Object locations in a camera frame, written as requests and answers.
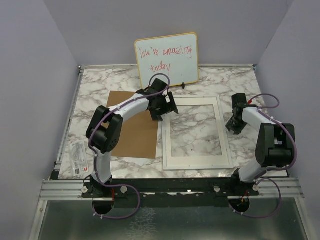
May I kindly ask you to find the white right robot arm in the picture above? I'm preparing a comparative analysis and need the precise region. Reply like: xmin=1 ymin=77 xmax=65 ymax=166
xmin=226 ymin=93 xmax=298 ymax=196

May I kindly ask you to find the brown backing board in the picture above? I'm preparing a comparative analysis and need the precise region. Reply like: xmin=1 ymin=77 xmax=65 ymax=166
xmin=106 ymin=91 xmax=158 ymax=159

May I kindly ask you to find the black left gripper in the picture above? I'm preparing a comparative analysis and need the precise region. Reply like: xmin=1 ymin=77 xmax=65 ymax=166
xmin=149 ymin=92 xmax=178 ymax=121

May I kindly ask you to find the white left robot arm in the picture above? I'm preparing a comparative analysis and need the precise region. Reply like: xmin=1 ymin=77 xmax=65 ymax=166
xmin=85 ymin=73 xmax=179 ymax=198

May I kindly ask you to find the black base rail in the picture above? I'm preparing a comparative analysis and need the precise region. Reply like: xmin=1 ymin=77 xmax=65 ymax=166
xmin=81 ymin=177 xmax=259 ymax=208

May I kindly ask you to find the yellow-rimmed whiteboard with writing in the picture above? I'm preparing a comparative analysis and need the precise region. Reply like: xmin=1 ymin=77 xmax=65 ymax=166
xmin=134 ymin=32 xmax=199 ymax=88

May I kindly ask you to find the white picture frame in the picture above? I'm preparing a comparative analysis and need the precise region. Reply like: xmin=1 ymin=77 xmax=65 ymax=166
xmin=161 ymin=94 xmax=233 ymax=171

